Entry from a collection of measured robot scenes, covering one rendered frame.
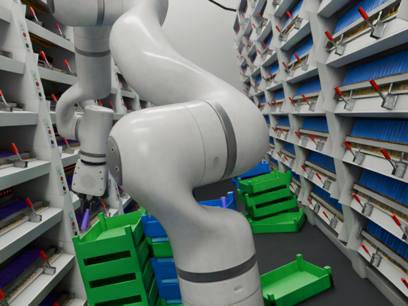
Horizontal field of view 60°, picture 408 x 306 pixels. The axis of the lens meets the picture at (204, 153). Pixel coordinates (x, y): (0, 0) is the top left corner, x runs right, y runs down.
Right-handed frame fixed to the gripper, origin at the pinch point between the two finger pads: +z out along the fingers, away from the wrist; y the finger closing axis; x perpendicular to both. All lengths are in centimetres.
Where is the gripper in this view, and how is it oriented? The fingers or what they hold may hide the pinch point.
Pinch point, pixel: (88, 206)
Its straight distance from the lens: 118.1
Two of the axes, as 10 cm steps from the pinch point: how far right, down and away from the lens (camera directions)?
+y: 9.8, 1.9, -0.3
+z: -1.8, 9.6, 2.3
